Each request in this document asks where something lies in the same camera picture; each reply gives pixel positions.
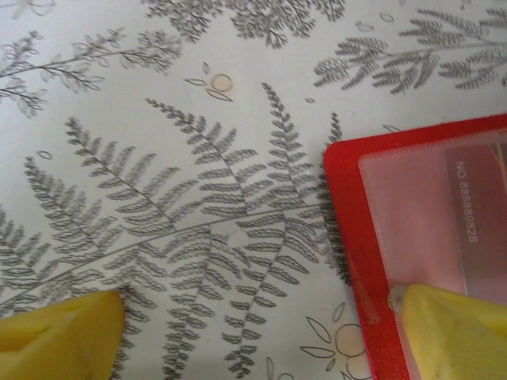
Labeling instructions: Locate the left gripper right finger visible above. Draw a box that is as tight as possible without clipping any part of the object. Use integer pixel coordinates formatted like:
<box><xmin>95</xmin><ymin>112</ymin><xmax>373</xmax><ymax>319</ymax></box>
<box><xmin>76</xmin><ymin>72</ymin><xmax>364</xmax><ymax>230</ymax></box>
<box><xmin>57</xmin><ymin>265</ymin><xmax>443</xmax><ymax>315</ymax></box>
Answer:
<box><xmin>389</xmin><ymin>283</ymin><xmax>507</xmax><ymax>380</ymax></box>

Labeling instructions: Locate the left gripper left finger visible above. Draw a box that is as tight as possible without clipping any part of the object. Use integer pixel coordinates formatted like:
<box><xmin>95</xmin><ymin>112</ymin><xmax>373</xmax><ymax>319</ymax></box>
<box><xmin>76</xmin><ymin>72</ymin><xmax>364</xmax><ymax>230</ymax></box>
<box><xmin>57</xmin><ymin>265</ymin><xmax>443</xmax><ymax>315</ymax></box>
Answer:
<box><xmin>0</xmin><ymin>290</ymin><xmax>126</xmax><ymax>380</ymax></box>

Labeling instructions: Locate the red VIP card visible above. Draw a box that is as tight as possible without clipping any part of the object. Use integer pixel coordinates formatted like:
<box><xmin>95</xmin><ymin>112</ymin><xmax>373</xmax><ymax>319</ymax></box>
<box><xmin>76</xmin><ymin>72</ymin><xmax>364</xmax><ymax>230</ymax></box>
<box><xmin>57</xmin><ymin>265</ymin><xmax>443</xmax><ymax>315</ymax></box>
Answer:
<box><xmin>442</xmin><ymin>139</ymin><xmax>507</xmax><ymax>304</ymax></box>

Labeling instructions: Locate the red card holder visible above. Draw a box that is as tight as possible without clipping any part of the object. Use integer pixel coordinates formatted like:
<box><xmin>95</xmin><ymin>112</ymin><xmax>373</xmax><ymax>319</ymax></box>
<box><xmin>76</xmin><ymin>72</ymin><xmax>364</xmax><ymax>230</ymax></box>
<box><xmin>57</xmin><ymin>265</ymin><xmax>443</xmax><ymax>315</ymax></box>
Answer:
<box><xmin>322</xmin><ymin>112</ymin><xmax>507</xmax><ymax>380</ymax></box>

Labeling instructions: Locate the floral tablecloth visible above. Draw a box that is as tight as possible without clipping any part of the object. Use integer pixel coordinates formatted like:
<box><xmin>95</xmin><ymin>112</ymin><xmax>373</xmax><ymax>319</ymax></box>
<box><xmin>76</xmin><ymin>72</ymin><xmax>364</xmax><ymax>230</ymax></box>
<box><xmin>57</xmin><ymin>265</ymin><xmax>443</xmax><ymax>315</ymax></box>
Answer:
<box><xmin>0</xmin><ymin>0</ymin><xmax>507</xmax><ymax>380</ymax></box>

